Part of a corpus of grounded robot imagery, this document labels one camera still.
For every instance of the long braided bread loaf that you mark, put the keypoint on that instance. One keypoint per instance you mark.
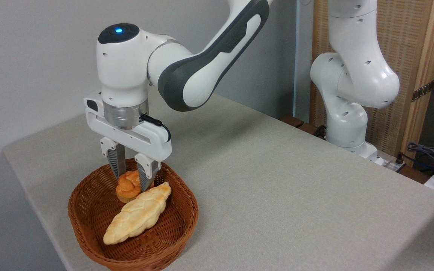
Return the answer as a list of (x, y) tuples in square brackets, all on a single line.
[(138, 214)]

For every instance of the round orange bread roll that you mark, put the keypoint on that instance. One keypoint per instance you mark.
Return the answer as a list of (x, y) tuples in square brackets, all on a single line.
[(128, 188)]

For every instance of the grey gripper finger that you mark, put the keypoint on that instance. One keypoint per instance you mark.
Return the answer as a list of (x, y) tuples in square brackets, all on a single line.
[(146, 173), (118, 162)]

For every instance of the brown wicker basket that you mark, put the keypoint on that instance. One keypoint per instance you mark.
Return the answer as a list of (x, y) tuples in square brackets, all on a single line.
[(89, 210)]

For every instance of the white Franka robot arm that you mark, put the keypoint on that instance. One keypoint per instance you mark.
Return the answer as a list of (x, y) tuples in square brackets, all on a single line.
[(356, 79)]

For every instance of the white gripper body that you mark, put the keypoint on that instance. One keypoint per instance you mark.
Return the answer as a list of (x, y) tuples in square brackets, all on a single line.
[(153, 145)]

